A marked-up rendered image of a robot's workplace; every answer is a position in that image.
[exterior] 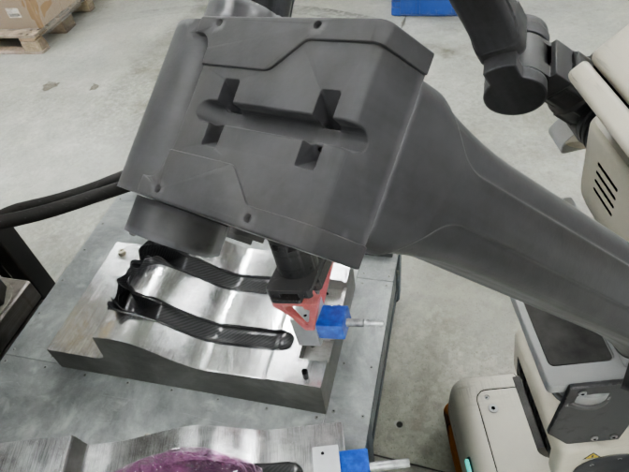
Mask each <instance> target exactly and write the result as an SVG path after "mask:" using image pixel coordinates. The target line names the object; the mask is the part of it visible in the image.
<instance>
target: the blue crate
mask: <svg viewBox="0 0 629 472"><path fill-rule="evenodd" d="M391 15H394V16H458V15H457V13H456V12H455V10H454V8H453V7H452V6H451V4H450V2H449V1H448V0H391Z"/></svg>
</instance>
